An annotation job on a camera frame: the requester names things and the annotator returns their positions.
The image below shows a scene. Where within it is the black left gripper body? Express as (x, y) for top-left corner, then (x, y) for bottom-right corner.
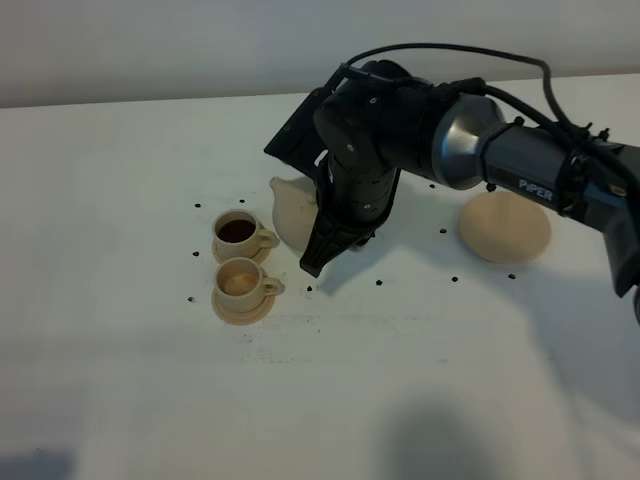
(314, 79), (440, 231)

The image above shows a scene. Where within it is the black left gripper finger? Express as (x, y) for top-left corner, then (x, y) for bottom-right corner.
(299, 210), (375, 278)

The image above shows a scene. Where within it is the beige ceramic teapot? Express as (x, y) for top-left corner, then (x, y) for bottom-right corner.
(268, 174), (374, 253)

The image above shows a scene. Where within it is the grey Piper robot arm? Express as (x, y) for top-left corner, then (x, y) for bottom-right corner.
(300, 60), (639, 295)

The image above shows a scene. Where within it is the beige round teapot saucer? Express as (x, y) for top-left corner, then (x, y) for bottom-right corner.
(458, 192), (552, 264)

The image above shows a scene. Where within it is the beige far cup saucer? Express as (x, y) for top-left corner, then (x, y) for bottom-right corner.
(212, 239), (270, 264)

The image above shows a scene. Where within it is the beige cup saucer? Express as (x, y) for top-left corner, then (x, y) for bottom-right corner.
(211, 290), (275, 326)
(212, 239), (270, 264)

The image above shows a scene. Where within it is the beige far teacup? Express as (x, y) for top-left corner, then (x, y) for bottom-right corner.
(212, 209), (279, 259)

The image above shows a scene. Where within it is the beige teacup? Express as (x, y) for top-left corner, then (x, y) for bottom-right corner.
(215, 257), (285, 312)
(212, 209), (279, 259)

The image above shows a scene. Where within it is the beige near teacup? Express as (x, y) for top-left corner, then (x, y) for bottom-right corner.
(215, 257), (285, 312)

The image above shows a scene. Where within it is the beige near cup saucer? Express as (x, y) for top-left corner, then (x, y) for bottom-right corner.
(211, 290), (275, 326)

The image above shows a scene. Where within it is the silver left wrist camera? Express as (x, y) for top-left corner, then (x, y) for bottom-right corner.
(264, 87), (331, 179)

